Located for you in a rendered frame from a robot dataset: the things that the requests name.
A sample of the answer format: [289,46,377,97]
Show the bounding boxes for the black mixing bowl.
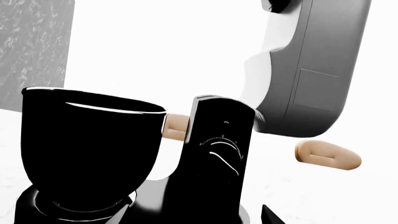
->
[21,86,169,222]

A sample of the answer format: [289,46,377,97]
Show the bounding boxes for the black stand mixer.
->
[13,93,256,224]

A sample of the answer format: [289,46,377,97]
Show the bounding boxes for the tan bread loaf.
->
[162,113,190,142]
[294,139,363,172]

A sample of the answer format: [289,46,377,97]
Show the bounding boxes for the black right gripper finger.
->
[261,203,285,224]

